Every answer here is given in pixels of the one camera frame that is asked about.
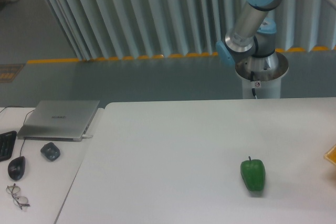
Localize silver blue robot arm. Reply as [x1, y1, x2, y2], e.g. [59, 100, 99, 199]
[216, 0, 335, 66]

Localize green bell pepper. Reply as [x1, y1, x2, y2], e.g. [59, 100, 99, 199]
[240, 156, 266, 191]

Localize corrugated white partition screen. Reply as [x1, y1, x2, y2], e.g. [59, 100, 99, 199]
[45, 0, 335, 61]

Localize silver Huawei laptop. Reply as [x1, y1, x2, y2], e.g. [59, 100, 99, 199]
[17, 100, 100, 142]

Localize black earbud case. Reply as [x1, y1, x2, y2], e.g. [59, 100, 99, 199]
[40, 142, 61, 162]

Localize black keyboard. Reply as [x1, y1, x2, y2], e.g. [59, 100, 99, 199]
[0, 131, 17, 162]

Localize black computer mouse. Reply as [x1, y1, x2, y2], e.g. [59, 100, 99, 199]
[7, 156, 26, 181]

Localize yellow tray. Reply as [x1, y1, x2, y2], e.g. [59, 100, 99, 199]
[323, 145, 336, 166]

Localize thin-framed eyeglasses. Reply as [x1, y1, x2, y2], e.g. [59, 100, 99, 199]
[6, 183, 30, 210]

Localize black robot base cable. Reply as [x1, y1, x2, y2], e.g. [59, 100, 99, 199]
[249, 70, 259, 100]

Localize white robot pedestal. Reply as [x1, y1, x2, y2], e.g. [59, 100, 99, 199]
[235, 52, 289, 99]

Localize black mouse cable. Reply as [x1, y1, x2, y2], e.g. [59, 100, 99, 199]
[0, 105, 36, 158]

